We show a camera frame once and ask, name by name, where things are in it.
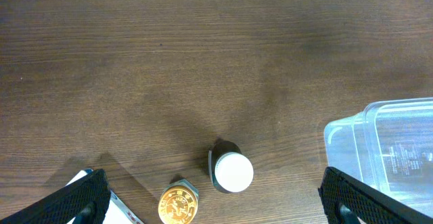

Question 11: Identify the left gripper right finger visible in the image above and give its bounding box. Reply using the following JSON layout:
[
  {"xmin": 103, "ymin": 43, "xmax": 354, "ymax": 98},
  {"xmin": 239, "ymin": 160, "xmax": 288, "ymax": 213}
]
[{"xmin": 318, "ymin": 166, "xmax": 432, "ymax": 224}]

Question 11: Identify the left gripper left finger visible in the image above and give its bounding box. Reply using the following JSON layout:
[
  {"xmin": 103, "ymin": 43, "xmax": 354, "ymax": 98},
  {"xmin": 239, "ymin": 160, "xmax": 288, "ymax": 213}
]
[{"xmin": 1, "ymin": 169, "xmax": 111, "ymax": 224}]

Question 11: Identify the clear plastic container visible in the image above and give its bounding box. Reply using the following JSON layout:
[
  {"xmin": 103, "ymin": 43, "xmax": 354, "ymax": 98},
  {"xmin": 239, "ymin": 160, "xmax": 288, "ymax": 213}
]
[{"xmin": 324, "ymin": 97, "xmax": 432, "ymax": 217}]

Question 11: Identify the white Panadol box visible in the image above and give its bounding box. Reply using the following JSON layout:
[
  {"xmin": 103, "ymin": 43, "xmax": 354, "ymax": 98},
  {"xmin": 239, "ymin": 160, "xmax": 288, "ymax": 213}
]
[{"xmin": 66, "ymin": 168, "xmax": 145, "ymax": 224}]

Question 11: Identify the gold lid small jar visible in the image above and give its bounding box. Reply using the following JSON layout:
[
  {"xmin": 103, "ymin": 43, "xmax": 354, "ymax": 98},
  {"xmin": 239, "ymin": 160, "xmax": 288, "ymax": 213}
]
[{"xmin": 158, "ymin": 179, "xmax": 199, "ymax": 224}]

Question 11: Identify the dark bottle white cap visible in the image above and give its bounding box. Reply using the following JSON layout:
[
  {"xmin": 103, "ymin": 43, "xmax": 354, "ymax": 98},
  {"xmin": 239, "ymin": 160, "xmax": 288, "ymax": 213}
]
[{"xmin": 208, "ymin": 138, "xmax": 254, "ymax": 194}]

